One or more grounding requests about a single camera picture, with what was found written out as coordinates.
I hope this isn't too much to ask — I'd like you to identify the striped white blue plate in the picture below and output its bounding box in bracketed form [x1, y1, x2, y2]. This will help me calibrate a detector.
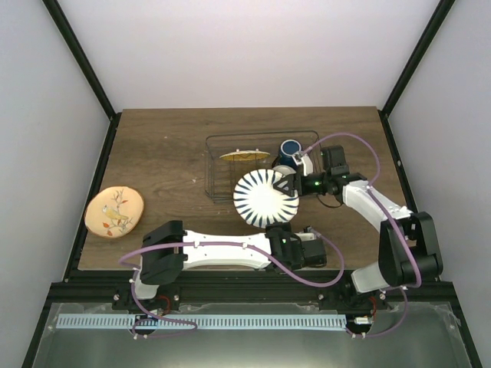
[232, 169, 299, 228]

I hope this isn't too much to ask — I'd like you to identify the blue ceramic mug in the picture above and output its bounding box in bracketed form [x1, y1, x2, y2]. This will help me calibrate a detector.
[272, 140, 302, 169]

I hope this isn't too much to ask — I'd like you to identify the round woven bamboo tray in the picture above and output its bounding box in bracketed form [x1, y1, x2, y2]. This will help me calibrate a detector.
[219, 149, 270, 162]

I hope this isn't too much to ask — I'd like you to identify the round wooden plate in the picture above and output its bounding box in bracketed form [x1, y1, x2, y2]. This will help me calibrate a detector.
[84, 186, 145, 239]

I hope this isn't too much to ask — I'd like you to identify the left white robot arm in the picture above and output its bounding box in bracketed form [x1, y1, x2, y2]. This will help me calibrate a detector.
[129, 220, 327, 310]

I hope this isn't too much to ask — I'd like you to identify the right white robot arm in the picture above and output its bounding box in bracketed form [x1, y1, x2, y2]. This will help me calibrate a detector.
[273, 146, 443, 309]

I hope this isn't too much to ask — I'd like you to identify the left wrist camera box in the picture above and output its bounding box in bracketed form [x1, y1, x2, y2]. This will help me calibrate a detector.
[298, 226, 319, 242]

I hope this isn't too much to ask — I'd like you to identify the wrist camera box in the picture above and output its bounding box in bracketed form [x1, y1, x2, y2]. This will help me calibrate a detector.
[292, 151, 314, 176]
[298, 226, 319, 242]

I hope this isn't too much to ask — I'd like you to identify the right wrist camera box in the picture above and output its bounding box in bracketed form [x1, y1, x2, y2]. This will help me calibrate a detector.
[292, 151, 314, 176]

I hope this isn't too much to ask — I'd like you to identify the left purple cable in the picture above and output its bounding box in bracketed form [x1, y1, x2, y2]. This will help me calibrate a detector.
[118, 229, 346, 340]

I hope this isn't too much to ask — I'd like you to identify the grey wire dish rack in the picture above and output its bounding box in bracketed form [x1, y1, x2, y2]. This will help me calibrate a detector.
[205, 130, 319, 203]

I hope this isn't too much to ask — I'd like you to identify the light blue slotted cable duct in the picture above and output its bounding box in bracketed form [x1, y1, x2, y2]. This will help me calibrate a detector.
[56, 314, 347, 331]

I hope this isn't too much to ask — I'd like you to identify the black right frame post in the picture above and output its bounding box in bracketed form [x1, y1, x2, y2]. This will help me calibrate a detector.
[381, 0, 456, 117]

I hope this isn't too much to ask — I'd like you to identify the black frame post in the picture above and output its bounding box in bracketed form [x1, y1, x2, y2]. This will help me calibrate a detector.
[41, 0, 117, 120]
[381, 0, 456, 117]

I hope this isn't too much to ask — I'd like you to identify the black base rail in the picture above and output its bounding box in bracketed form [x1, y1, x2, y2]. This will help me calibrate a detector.
[49, 268, 384, 311]

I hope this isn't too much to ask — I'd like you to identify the black left frame post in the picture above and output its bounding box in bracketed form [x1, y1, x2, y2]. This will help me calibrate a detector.
[41, 0, 117, 120]

